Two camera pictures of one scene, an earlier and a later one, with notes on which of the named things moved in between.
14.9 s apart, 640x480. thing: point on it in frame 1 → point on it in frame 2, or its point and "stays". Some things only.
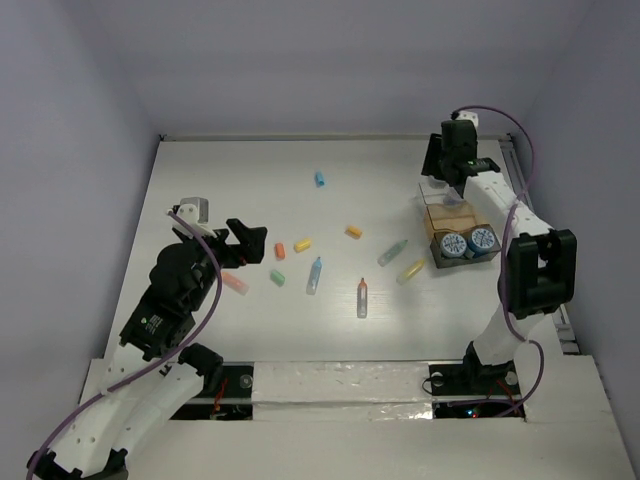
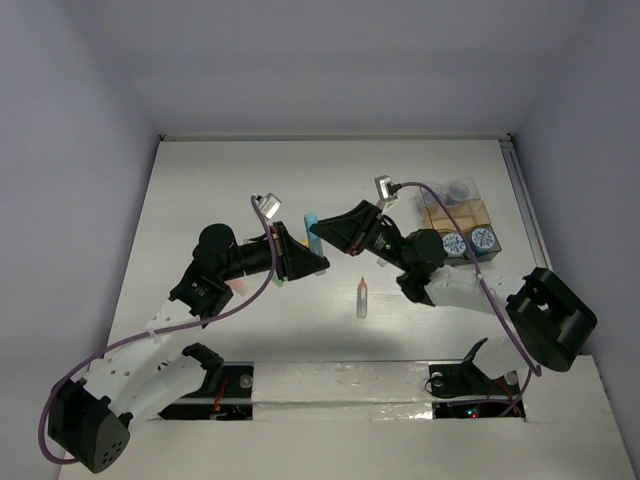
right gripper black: [430, 166] → [354, 231]
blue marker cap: [319, 179] → [310, 219]
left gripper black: [251, 240] → [292, 258]
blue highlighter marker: [313, 276] → [316, 246]
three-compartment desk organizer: [454, 233] stays
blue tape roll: [453, 245] stays
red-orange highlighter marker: [362, 299] stays
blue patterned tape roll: [481, 241] stays
